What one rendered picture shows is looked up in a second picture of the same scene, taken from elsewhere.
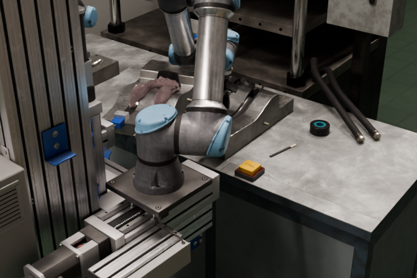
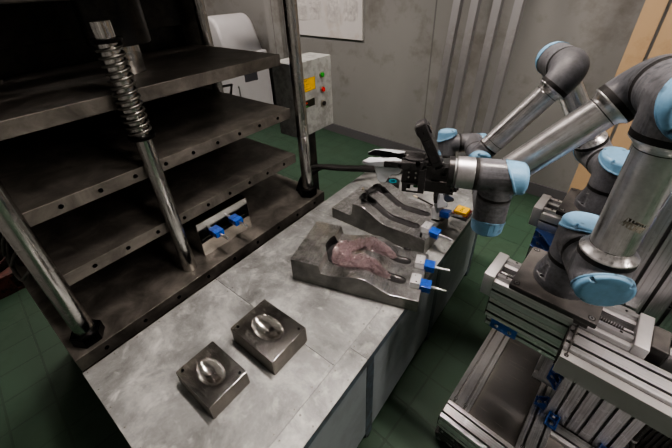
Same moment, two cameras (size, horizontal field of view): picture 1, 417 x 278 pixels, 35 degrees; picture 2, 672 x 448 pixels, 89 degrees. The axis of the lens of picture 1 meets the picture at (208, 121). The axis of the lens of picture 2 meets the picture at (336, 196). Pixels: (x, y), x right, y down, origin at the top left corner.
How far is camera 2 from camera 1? 288 cm
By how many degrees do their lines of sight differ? 73
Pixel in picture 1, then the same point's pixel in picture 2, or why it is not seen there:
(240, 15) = (249, 178)
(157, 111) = (619, 153)
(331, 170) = not seen: hidden behind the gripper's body
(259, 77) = (292, 210)
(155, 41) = (164, 287)
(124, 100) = (380, 281)
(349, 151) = not seen: hidden behind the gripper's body
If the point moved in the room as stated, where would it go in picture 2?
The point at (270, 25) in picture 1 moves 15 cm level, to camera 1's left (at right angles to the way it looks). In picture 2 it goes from (276, 166) to (270, 181)
